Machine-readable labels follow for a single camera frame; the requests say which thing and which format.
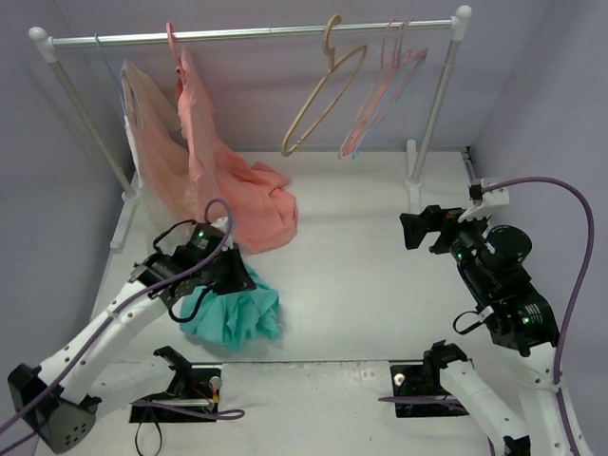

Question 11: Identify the pink hanger holding shirt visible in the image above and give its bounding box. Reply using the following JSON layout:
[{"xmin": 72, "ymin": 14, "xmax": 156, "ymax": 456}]
[{"xmin": 165, "ymin": 22, "xmax": 185, "ymax": 82}]

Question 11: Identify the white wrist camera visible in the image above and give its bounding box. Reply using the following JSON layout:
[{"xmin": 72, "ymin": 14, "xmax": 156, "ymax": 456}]
[
  {"xmin": 211, "ymin": 217, "xmax": 238, "ymax": 252},
  {"xmin": 458, "ymin": 178, "xmax": 509, "ymax": 223}
]

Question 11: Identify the white metal clothes rack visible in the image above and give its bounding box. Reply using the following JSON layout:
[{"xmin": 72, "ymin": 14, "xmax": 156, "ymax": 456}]
[{"xmin": 28, "ymin": 5, "xmax": 473, "ymax": 252}]

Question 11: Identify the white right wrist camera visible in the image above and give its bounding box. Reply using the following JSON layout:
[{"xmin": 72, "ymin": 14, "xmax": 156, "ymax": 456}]
[{"xmin": 458, "ymin": 178, "xmax": 509, "ymax": 223}]

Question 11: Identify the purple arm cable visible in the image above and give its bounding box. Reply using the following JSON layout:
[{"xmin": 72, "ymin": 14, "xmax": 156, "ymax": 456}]
[
  {"xmin": 377, "ymin": 176, "xmax": 595, "ymax": 456},
  {"xmin": 0, "ymin": 198, "xmax": 246, "ymax": 438}
]

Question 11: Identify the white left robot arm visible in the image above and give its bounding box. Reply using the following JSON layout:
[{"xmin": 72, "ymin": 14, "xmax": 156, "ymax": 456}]
[{"xmin": 8, "ymin": 218, "xmax": 256, "ymax": 454}]

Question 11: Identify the blue hanger holding shirt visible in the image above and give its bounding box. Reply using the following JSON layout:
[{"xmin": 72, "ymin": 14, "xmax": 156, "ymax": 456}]
[{"xmin": 94, "ymin": 33, "xmax": 126, "ymax": 115}]

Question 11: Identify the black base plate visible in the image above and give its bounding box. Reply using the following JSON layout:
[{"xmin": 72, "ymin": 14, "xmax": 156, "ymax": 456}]
[
  {"xmin": 129, "ymin": 364, "xmax": 222, "ymax": 424},
  {"xmin": 390, "ymin": 363, "xmax": 468, "ymax": 419}
]

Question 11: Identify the beige plastic hanger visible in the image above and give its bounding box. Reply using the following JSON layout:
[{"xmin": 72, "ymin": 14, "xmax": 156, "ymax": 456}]
[{"xmin": 280, "ymin": 14, "xmax": 368, "ymax": 158}]

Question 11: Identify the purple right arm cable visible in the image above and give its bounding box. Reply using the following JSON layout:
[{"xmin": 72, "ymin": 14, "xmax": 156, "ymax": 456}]
[{"xmin": 377, "ymin": 176, "xmax": 595, "ymax": 456}]

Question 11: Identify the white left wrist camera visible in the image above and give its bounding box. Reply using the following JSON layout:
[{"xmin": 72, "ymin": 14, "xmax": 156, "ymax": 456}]
[{"xmin": 211, "ymin": 217, "xmax": 238, "ymax": 252}]

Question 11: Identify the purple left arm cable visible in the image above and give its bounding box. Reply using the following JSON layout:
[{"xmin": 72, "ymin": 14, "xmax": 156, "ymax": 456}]
[{"xmin": 0, "ymin": 198, "xmax": 246, "ymax": 438}]

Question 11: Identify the teal t shirt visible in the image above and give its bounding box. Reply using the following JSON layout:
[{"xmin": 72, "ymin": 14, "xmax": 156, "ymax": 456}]
[{"xmin": 180, "ymin": 266, "xmax": 281, "ymax": 352}]

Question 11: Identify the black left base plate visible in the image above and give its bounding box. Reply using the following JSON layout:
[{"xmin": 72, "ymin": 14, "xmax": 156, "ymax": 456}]
[{"xmin": 129, "ymin": 364, "xmax": 222, "ymax": 424}]

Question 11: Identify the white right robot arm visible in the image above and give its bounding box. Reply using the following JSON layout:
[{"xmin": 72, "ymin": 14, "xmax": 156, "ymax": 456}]
[{"xmin": 400, "ymin": 205, "xmax": 592, "ymax": 455}]

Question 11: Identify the pink plastic hanger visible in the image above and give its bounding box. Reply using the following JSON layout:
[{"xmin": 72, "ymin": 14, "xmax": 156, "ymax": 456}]
[{"xmin": 337, "ymin": 18, "xmax": 428, "ymax": 161}]

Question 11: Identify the pale peach t shirt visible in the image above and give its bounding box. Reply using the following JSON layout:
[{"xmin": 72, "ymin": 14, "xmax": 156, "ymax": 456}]
[{"xmin": 120, "ymin": 60, "xmax": 194, "ymax": 233}]

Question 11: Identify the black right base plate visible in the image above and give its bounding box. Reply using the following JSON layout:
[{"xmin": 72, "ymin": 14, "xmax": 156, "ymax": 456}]
[{"xmin": 390, "ymin": 363, "xmax": 468, "ymax": 419}]

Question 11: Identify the salmon pink t shirt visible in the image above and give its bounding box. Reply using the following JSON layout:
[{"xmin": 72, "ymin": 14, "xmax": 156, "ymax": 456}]
[{"xmin": 178, "ymin": 49, "xmax": 298, "ymax": 254}]

